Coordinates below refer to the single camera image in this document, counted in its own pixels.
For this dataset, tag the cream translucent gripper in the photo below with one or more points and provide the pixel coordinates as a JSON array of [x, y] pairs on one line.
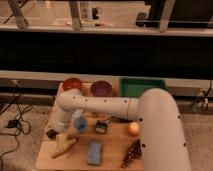
[[64, 141]]

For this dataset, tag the yellow orange apple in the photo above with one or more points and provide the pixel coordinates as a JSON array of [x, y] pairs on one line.
[[133, 129]]

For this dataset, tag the blue sponge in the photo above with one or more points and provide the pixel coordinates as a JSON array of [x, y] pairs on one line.
[[94, 155]]

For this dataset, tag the black board eraser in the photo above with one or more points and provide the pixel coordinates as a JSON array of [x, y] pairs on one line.
[[51, 134]]

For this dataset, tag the brown grape bunch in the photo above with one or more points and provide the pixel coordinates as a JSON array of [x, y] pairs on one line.
[[132, 152]]

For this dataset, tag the purple bowl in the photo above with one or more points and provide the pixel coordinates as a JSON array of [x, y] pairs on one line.
[[101, 89]]

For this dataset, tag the green plastic tray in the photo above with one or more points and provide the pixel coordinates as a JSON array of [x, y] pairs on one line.
[[135, 87]]

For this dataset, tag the wooden board table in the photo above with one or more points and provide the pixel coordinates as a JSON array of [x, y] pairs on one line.
[[115, 143]]

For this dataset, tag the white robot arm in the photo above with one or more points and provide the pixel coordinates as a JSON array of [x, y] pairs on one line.
[[161, 133]]

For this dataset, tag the black power adapter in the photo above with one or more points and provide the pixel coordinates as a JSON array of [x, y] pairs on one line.
[[12, 123]]

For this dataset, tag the red bowl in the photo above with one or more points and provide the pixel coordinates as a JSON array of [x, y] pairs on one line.
[[72, 83]]

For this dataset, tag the blue cup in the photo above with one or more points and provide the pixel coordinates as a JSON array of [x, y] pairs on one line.
[[80, 124]]

